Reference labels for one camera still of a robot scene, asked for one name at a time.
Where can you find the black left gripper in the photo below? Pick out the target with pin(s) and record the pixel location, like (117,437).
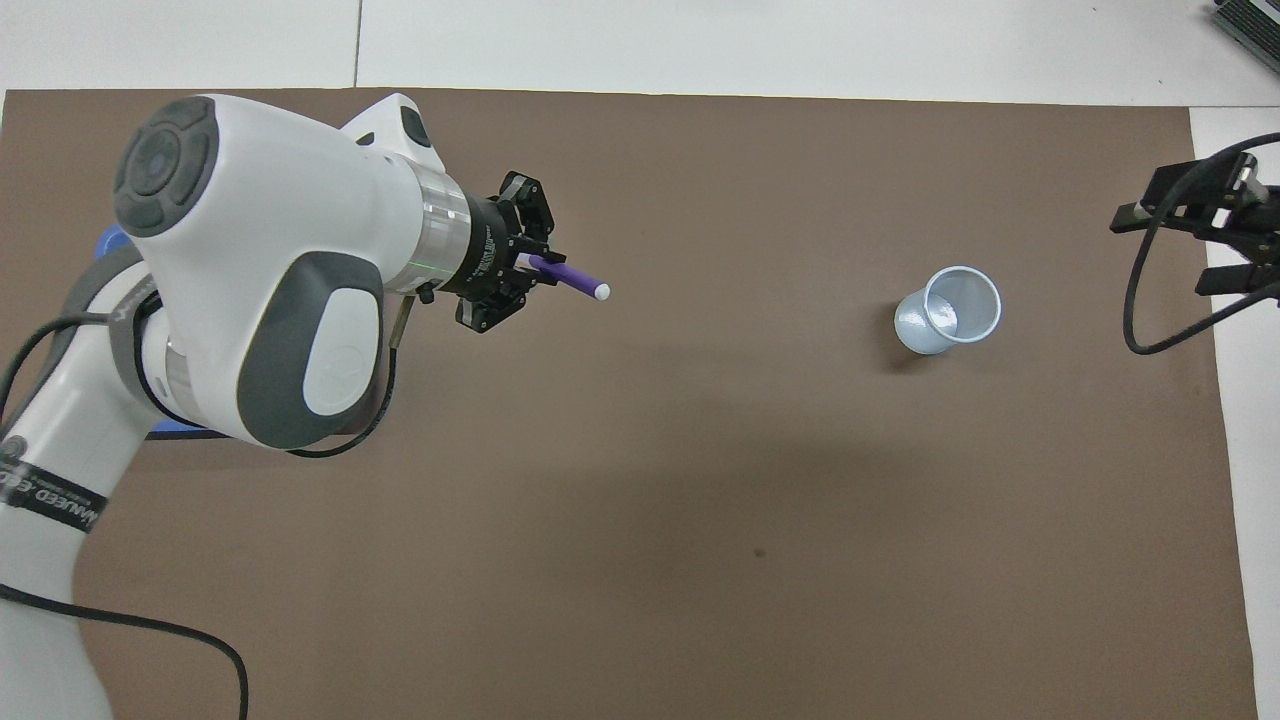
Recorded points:
(485,250)

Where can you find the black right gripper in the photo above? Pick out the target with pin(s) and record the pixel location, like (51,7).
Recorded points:
(1265,215)

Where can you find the purple pen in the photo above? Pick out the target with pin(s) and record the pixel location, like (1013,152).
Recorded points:
(570,276)

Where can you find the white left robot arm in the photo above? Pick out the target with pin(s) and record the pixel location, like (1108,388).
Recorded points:
(250,270)

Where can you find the blue plastic tray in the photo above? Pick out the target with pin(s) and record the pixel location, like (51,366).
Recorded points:
(110,240)

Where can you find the grey ribbed device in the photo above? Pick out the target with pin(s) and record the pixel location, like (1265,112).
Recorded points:
(1250,22)

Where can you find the clear plastic cup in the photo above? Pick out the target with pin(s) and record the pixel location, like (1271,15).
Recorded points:
(935,325)

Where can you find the brown table mat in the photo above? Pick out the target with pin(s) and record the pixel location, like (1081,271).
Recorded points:
(700,500)

